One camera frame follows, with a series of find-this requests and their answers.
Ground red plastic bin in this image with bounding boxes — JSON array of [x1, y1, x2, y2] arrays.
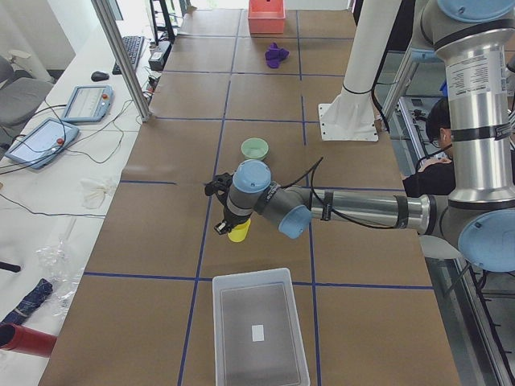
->
[[247, 0, 286, 34]]

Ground far teach pendant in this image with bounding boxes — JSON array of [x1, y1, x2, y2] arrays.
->
[[61, 85, 113, 124]]

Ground aluminium frame post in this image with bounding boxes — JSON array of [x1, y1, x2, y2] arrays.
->
[[91, 0, 151, 122]]

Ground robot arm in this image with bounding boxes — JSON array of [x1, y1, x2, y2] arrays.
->
[[204, 1, 514, 272]]

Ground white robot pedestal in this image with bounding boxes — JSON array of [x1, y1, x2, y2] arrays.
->
[[319, 0, 402, 142]]

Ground red cylinder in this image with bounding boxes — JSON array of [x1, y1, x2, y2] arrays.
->
[[1, 323, 57, 358]]

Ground black keyboard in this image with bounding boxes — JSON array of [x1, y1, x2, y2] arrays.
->
[[122, 35, 146, 70]]

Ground purple cloth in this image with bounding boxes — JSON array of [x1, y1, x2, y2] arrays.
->
[[265, 42, 290, 69]]

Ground black computer mouse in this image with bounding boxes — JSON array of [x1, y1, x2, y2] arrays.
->
[[90, 71, 109, 82]]

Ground crumpled clear plastic bag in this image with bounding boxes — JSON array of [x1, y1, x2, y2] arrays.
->
[[36, 240, 85, 320]]

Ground teach pendant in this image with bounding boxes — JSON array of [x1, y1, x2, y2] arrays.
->
[[61, 85, 113, 124], [5, 118, 79, 169]]

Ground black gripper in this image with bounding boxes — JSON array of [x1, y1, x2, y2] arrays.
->
[[204, 173, 252, 235]]

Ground black power box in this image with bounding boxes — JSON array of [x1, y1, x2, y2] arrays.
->
[[148, 41, 172, 72]]

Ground clear plastic storage box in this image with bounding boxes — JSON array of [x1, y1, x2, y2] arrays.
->
[[212, 268, 311, 385]]

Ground seated person in black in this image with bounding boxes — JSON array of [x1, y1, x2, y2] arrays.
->
[[402, 97, 455, 198]]

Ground grey office chair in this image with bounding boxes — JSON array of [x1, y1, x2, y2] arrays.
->
[[1, 57, 53, 156]]

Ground yellow plastic cup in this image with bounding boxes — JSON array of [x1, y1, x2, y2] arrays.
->
[[228, 219, 251, 243]]

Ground near teach pendant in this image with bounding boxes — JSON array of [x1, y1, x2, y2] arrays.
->
[[5, 118, 79, 169]]

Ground light green bowl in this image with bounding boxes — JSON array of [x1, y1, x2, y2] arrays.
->
[[241, 138, 269, 161]]

